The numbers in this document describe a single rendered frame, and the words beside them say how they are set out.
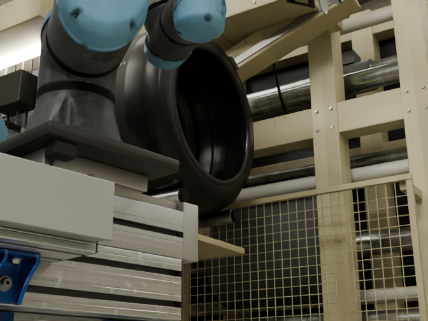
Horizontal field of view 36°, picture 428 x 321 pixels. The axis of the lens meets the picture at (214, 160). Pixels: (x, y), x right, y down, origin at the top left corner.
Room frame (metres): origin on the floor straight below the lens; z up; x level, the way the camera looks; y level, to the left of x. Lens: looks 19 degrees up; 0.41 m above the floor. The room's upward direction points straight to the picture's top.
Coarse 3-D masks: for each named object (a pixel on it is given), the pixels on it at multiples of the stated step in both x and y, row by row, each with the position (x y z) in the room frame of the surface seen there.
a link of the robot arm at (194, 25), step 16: (176, 0) 0.82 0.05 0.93; (192, 0) 0.80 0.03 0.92; (208, 0) 0.80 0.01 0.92; (224, 0) 0.82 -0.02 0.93; (176, 16) 0.82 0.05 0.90; (192, 16) 0.80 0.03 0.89; (208, 16) 0.81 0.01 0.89; (224, 16) 0.83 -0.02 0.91; (176, 32) 0.85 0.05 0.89; (192, 32) 0.84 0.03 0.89; (208, 32) 0.84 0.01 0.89
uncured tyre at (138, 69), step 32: (128, 64) 1.67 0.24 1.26; (192, 64) 2.04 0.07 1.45; (224, 64) 1.92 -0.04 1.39; (128, 96) 1.66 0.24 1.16; (160, 96) 1.65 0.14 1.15; (192, 96) 2.15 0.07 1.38; (224, 96) 2.11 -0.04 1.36; (128, 128) 1.69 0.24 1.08; (160, 128) 1.67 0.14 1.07; (192, 128) 2.22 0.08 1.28; (224, 128) 2.16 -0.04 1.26; (192, 160) 1.76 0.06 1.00; (224, 160) 2.17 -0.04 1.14; (192, 192) 1.81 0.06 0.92; (224, 192) 1.91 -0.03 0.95
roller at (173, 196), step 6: (156, 192) 1.79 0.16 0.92; (162, 192) 1.77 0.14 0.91; (168, 192) 1.76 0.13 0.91; (174, 192) 1.74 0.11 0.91; (180, 192) 1.74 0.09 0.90; (186, 192) 1.75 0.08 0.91; (162, 198) 1.76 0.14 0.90; (168, 198) 1.75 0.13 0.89; (174, 198) 1.75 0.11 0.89; (180, 198) 1.74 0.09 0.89; (186, 198) 1.75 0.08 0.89
